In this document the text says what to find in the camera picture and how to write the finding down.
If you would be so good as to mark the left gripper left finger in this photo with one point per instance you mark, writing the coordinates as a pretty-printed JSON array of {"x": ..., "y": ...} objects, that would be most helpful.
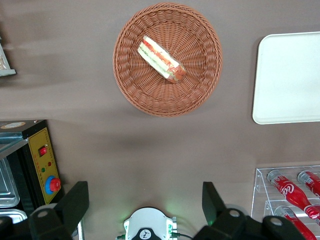
[{"x": 71, "y": 202}]

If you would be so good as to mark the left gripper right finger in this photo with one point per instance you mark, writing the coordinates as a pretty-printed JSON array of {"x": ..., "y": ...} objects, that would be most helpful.
[{"x": 215, "y": 200}]

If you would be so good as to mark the sandwich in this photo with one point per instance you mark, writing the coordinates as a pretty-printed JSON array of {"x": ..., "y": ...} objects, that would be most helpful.
[{"x": 160, "y": 58}]

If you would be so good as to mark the steel oven tray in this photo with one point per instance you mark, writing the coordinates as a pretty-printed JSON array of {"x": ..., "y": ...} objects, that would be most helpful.
[
  {"x": 12, "y": 216},
  {"x": 7, "y": 185}
]

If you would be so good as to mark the round brown wicker basket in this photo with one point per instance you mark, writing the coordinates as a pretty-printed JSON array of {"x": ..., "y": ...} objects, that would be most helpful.
[{"x": 175, "y": 100}]

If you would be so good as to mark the cream rectangular plastic tray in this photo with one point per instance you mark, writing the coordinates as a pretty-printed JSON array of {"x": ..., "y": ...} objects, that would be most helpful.
[{"x": 287, "y": 80}]

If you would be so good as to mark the grey snack tray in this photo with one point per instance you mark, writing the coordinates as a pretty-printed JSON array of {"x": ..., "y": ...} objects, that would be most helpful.
[{"x": 6, "y": 72}]

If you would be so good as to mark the clear acrylic bottle rack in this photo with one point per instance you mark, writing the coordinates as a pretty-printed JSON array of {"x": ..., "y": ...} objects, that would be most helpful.
[{"x": 260, "y": 190}]

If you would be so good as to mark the black food warmer cabinet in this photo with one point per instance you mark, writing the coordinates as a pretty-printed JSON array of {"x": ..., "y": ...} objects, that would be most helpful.
[{"x": 37, "y": 140}]

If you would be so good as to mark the red cola aluminium bottle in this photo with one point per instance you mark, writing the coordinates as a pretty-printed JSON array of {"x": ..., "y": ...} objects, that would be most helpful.
[
  {"x": 287, "y": 191},
  {"x": 297, "y": 225},
  {"x": 312, "y": 180}
]

